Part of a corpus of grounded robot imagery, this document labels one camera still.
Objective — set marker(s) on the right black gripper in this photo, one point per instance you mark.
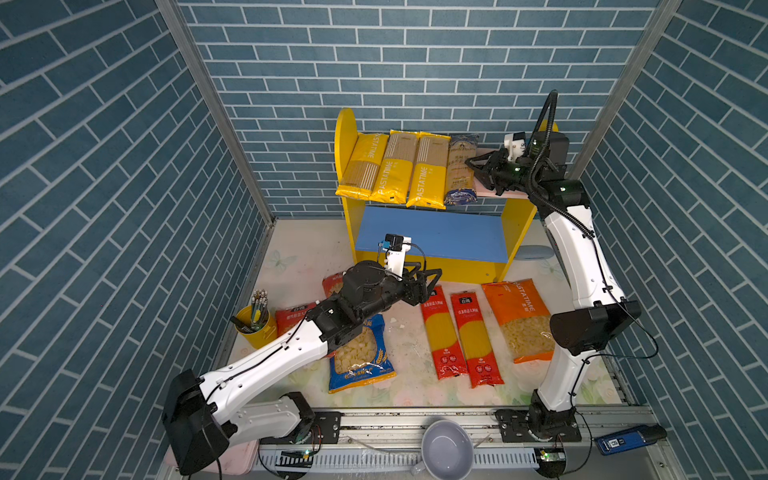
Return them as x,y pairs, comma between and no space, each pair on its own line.
495,159

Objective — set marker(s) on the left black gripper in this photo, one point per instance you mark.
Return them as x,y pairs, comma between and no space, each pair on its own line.
420,274

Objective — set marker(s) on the blue-top Moli pasta bag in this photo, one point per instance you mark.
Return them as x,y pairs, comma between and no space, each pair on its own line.
459,184

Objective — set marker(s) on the yellow spaghetti bag long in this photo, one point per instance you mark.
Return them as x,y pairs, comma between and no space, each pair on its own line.
394,176

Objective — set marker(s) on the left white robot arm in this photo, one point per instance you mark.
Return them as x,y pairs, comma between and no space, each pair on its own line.
204,415

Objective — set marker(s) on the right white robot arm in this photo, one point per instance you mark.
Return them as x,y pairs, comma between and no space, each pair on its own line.
600,310

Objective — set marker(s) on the yellow shelf unit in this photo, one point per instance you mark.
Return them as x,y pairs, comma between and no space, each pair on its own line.
468,248

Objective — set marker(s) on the blue shell pasta bag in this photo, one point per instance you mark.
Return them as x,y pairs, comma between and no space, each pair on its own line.
363,361

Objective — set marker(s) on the orange pasta bag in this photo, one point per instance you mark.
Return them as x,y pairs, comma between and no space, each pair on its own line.
523,318

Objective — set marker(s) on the red spaghetti bag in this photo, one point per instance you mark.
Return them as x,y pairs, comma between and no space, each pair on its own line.
475,342
442,337

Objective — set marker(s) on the grey oval case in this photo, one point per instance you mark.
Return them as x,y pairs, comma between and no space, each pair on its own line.
534,253

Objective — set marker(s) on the red macaroni bag upper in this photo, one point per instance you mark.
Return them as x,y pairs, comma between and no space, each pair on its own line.
332,284

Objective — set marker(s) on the red macaroni bag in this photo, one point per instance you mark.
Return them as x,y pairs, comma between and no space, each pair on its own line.
332,284
288,318

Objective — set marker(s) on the red macaroni bag lower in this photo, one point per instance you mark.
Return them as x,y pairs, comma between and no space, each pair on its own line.
288,318

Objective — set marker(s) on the grey bowl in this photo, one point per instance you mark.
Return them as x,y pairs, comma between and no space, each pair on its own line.
446,452

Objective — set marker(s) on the yellow pen cup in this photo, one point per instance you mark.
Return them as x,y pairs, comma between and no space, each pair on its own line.
255,322

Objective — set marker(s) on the blue handheld device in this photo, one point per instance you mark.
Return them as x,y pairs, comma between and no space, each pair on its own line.
630,439

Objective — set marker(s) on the pink tray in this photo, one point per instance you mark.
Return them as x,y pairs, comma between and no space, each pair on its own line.
236,460

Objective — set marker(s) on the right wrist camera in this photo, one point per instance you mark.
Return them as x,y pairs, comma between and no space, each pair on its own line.
515,144

